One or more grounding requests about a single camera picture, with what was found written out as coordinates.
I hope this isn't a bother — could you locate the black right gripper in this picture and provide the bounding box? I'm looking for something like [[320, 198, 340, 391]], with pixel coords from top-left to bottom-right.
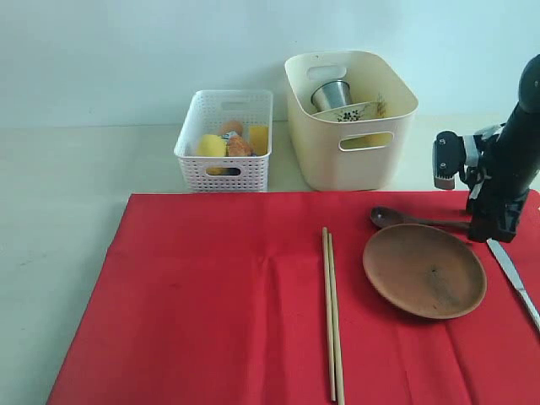
[[467, 138, 536, 243]]

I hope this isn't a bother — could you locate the silver table knife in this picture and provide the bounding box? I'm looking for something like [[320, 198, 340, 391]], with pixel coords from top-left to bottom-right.
[[486, 239, 540, 330]]

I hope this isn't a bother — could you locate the dark wooden spoon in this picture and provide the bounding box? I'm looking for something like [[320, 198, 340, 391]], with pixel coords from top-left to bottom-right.
[[370, 206, 470, 231]]

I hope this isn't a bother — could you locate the pale green bowl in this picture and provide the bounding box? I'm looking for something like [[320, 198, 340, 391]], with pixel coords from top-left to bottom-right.
[[311, 99, 389, 149]]

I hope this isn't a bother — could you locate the wooden chopstick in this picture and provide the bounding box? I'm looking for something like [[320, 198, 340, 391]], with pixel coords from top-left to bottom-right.
[[322, 227, 337, 402], [327, 233, 345, 405]]

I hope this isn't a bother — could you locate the stainless steel cup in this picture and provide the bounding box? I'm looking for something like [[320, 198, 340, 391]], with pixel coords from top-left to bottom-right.
[[310, 80, 353, 112]]

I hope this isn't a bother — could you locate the yellow cheese wedge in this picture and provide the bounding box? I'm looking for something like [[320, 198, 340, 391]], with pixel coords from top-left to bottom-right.
[[249, 125, 269, 156]]

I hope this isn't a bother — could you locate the fried chicken piece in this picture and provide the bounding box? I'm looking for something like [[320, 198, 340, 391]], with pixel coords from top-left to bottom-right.
[[227, 135, 253, 157]]

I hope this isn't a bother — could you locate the blue white milk carton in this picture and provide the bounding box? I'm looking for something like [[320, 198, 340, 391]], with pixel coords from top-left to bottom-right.
[[221, 131, 238, 142]]

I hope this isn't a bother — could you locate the brown egg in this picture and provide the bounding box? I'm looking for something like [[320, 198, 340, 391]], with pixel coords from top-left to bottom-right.
[[219, 120, 244, 136]]

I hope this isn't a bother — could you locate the yellow lemon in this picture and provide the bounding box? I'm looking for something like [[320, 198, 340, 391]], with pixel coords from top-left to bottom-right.
[[196, 134, 227, 176]]

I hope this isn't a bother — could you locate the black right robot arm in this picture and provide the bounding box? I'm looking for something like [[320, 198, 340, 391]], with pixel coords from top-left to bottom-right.
[[467, 56, 539, 242]]

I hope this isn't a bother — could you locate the brown round plate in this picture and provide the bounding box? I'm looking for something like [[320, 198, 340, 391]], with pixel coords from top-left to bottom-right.
[[363, 224, 487, 320]]

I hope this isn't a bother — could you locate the cream plastic bin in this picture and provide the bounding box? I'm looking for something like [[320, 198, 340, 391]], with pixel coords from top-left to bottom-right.
[[284, 51, 419, 191]]

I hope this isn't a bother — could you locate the white perforated basket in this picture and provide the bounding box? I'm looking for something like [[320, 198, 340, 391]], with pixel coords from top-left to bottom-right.
[[174, 89, 273, 192]]

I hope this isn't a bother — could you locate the red tablecloth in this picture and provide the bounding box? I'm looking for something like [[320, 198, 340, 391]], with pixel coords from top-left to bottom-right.
[[48, 192, 539, 404]]

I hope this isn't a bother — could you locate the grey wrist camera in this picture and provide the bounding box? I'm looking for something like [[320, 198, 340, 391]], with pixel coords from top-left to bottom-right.
[[432, 131, 485, 190]]

